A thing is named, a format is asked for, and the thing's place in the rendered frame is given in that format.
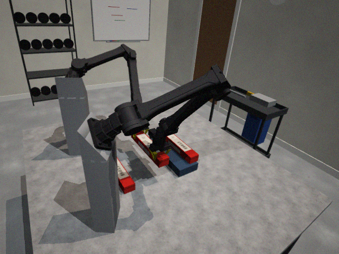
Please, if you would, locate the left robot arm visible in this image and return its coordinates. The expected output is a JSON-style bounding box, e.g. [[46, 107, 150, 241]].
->
[[65, 44, 142, 103]]

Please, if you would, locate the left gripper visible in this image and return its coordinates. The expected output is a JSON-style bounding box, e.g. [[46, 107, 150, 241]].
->
[[133, 127, 149, 139]]

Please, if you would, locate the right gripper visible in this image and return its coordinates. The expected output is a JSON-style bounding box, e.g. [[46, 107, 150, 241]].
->
[[149, 138, 171, 161]]

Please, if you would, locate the white and red box with label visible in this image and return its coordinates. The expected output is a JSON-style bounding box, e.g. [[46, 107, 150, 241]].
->
[[117, 158, 135, 194]]

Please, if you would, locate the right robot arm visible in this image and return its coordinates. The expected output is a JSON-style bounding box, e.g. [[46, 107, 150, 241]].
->
[[87, 64, 231, 150]]

